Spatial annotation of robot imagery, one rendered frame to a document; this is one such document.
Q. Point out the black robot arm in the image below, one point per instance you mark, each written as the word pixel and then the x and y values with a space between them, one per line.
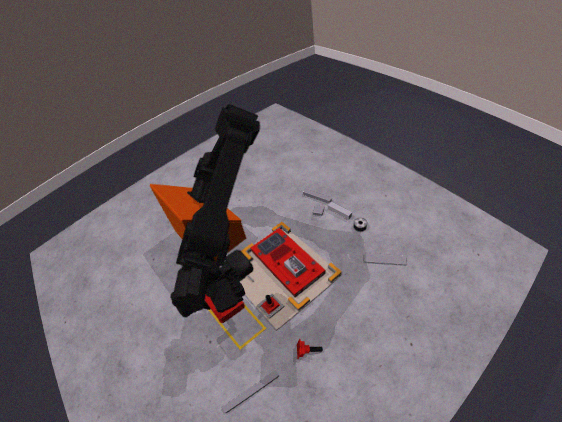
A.
pixel 207 234

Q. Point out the small black and white toy wheel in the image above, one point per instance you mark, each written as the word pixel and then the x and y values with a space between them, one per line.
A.
pixel 360 224

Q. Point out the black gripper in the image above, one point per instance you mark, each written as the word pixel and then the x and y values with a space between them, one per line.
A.
pixel 236 266

